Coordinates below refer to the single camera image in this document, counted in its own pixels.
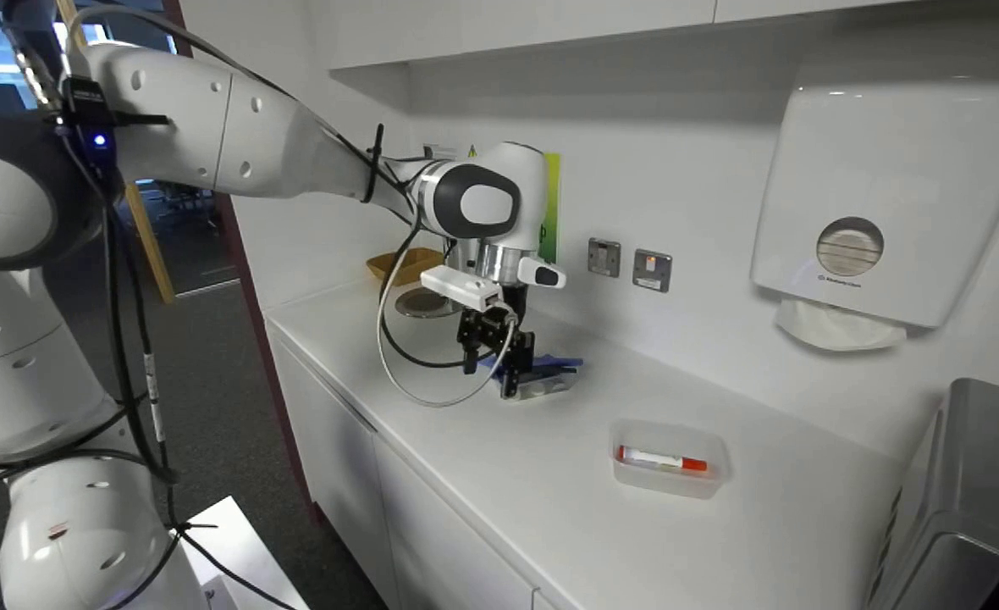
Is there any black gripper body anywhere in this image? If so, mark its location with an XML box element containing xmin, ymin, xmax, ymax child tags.
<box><xmin>453</xmin><ymin>280</ymin><xmax>537</xmax><ymax>347</ymax></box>

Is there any white marker with red cap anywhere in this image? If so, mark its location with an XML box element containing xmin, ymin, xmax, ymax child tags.
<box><xmin>612</xmin><ymin>441</ymin><xmax>714</xmax><ymax>478</ymax></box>

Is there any clear plastic bowl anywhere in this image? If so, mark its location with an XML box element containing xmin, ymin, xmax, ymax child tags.
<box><xmin>607</xmin><ymin>417</ymin><xmax>739</xmax><ymax>506</ymax></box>

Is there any round metal drain tray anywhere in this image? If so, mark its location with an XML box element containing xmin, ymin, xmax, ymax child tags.
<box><xmin>389</xmin><ymin>284</ymin><xmax>463</xmax><ymax>321</ymax></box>

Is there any wicker basket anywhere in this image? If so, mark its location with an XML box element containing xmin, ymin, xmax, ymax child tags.
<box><xmin>363</xmin><ymin>244</ymin><xmax>447</xmax><ymax>291</ymax></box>

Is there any white base cabinet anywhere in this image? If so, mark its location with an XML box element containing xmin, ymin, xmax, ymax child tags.
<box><xmin>265</xmin><ymin>318</ymin><xmax>575</xmax><ymax>610</ymax></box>

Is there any white paper towel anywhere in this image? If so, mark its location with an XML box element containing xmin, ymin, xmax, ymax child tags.
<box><xmin>770</xmin><ymin>294</ymin><xmax>912</xmax><ymax>360</ymax></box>

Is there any yellow wooden beam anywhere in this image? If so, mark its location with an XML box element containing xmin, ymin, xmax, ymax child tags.
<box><xmin>53</xmin><ymin>0</ymin><xmax>177</xmax><ymax>307</ymax></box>

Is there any white paper towel dispenser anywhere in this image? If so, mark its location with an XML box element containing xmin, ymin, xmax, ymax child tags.
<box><xmin>750</xmin><ymin>82</ymin><xmax>999</xmax><ymax>334</ymax></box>

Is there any stainless steel appliance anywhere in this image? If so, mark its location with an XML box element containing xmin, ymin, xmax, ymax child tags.
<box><xmin>868</xmin><ymin>375</ymin><xmax>999</xmax><ymax>610</ymax></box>

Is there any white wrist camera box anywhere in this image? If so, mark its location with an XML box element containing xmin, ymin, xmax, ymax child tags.
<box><xmin>415</xmin><ymin>262</ymin><xmax>504</xmax><ymax>310</ymax></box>

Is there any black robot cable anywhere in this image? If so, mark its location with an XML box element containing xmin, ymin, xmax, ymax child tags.
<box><xmin>372</xmin><ymin>219</ymin><xmax>526</xmax><ymax>411</ymax></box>

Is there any green yellow wall poster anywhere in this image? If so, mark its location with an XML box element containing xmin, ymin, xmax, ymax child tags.
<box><xmin>535</xmin><ymin>150</ymin><xmax>566</xmax><ymax>268</ymax></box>

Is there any metal wall socket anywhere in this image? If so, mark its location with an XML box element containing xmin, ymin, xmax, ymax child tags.
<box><xmin>582</xmin><ymin>232</ymin><xmax>623</xmax><ymax>280</ymax></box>
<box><xmin>628</xmin><ymin>247</ymin><xmax>677</xmax><ymax>299</ymax></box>

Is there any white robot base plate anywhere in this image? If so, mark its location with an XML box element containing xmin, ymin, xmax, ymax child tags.
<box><xmin>177</xmin><ymin>490</ymin><xmax>311</xmax><ymax>610</ymax></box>

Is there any white wall cabinet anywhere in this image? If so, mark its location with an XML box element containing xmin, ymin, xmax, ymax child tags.
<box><xmin>325</xmin><ymin>0</ymin><xmax>999</xmax><ymax>114</ymax></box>

